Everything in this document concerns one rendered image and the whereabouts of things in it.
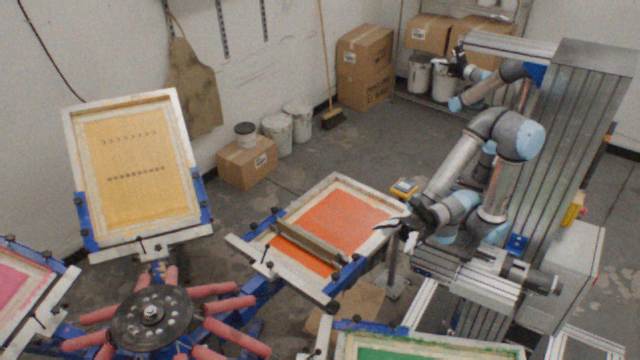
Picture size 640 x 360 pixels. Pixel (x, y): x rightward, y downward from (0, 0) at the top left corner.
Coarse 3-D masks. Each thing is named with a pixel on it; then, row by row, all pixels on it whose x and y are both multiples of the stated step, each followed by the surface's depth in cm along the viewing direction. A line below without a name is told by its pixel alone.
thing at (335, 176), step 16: (336, 176) 271; (320, 192) 265; (368, 192) 260; (288, 208) 250; (400, 208) 250; (256, 240) 235; (384, 240) 232; (272, 256) 223; (368, 256) 224; (304, 272) 215; (320, 288) 208
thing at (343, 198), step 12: (336, 192) 265; (324, 204) 257; (348, 204) 257; (312, 216) 250; (312, 228) 243; (324, 228) 243; (276, 240) 236; (288, 240) 236; (288, 252) 230; (300, 252) 230
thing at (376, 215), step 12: (360, 204) 257; (372, 216) 249; (384, 216) 249; (324, 240) 236; (336, 240) 236; (360, 240) 235; (348, 252) 229; (312, 264) 224; (324, 264) 223; (324, 276) 218
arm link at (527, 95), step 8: (528, 80) 193; (520, 88) 200; (528, 88) 196; (520, 96) 201; (528, 96) 198; (536, 96) 199; (520, 104) 202; (528, 104) 200; (520, 112) 204; (528, 112) 203
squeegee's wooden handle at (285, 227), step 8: (280, 224) 232; (288, 224) 230; (288, 232) 231; (296, 232) 226; (304, 232) 226; (304, 240) 225; (312, 240) 221; (312, 248) 224; (320, 248) 219; (328, 248) 217; (328, 256) 218; (336, 256) 215
